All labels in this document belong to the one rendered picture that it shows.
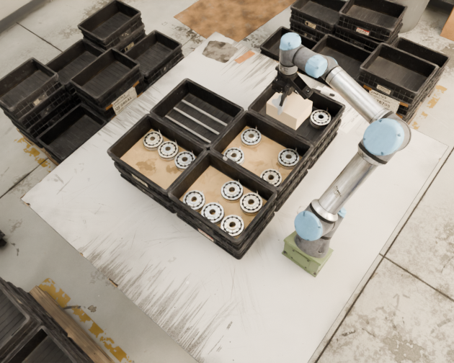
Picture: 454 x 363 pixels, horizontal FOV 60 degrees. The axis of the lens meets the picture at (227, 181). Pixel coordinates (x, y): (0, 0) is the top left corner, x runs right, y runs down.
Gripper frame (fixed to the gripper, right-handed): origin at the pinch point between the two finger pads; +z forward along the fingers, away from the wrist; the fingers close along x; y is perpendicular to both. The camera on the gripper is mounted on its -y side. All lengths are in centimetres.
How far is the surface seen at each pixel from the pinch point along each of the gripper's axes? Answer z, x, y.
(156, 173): 27, 53, 39
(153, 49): 71, -42, 151
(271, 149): 27.0, 7.8, 3.3
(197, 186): 27, 46, 19
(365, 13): 60, -154, 34
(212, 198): 27, 47, 9
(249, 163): 27.0, 21.0, 6.6
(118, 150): 21, 56, 61
